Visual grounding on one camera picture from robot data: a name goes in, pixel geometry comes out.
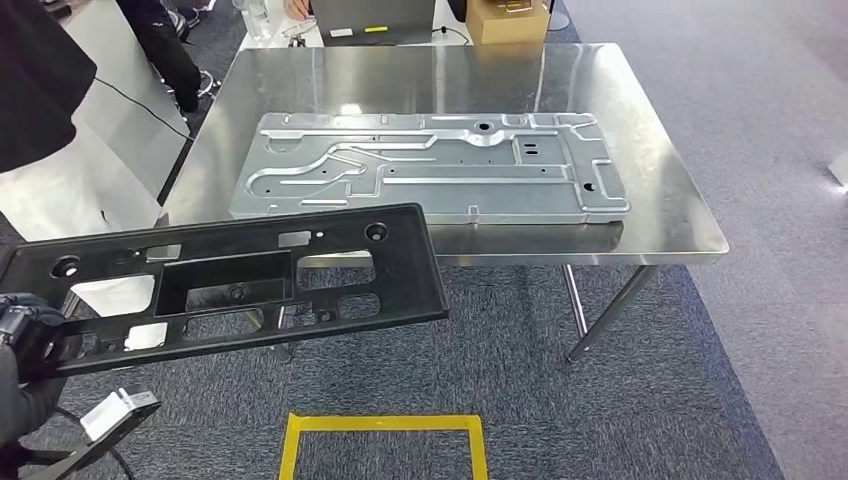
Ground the grey stamped metal plate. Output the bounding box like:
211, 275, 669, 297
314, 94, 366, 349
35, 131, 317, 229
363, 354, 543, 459
228, 111, 632, 227

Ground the black plastic frame part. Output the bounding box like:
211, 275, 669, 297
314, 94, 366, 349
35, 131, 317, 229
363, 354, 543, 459
0, 201, 452, 382

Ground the white side table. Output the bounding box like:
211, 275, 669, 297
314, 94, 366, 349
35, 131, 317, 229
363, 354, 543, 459
62, 0, 195, 200

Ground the stainless steel workbench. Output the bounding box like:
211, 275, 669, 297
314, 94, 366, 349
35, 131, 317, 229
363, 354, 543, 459
162, 40, 731, 364

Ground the clear water bottle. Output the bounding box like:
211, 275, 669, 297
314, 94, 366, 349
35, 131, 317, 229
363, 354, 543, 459
231, 0, 274, 42

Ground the brown cardboard box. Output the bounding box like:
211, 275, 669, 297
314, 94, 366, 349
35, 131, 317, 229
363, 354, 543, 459
464, 0, 551, 46

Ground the thin black table cable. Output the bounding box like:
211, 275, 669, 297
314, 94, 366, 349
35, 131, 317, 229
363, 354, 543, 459
94, 76, 195, 142

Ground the black laptop cable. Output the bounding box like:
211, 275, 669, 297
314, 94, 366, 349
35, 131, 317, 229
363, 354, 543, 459
433, 25, 473, 48

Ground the white desk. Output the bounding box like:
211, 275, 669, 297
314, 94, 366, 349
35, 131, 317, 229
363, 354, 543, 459
237, 0, 473, 51

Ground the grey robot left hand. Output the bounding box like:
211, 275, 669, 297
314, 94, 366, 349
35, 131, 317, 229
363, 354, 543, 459
0, 293, 85, 446

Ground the grey laptop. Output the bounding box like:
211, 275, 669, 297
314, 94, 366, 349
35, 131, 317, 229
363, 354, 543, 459
311, 0, 439, 48

